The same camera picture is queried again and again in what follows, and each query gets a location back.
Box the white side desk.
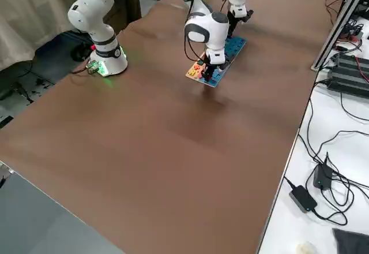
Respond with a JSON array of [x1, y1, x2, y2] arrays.
[[256, 0, 369, 254]]

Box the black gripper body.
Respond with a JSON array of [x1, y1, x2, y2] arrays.
[[227, 9, 255, 28], [204, 62, 230, 72]]

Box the grey cabinet top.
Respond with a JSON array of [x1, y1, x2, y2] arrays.
[[0, 161, 125, 254]]

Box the aluminium camera post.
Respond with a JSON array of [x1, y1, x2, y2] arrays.
[[310, 0, 369, 72]]

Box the beige curtain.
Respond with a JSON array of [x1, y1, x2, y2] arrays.
[[0, 0, 74, 72]]

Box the usb hub with plugs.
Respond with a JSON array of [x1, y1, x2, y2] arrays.
[[340, 20, 364, 46]]

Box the black ribbed power supply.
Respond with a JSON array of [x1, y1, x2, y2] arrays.
[[326, 51, 369, 98]]

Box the black grey power adapter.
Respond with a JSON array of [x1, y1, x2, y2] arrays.
[[288, 185, 318, 214]]

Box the blue wooden toy board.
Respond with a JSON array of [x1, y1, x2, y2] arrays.
[[185, 36, 248, 89]]

